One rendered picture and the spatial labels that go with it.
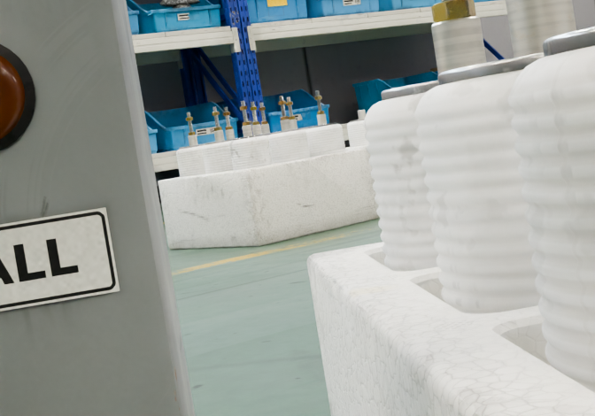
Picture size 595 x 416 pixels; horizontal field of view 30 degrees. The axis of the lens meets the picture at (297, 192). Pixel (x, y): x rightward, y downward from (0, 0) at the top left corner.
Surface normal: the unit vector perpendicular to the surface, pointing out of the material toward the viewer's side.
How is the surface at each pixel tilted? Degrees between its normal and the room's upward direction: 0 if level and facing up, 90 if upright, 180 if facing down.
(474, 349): 0
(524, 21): 90
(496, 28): 90
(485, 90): 58
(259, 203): 90
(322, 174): 90
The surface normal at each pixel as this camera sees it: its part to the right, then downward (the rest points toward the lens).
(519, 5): -0.71, 0.15
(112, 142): 0.09, 0.04
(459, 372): -0.16, -0.99
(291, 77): 0.53, -0.04
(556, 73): -0.84, -0.39
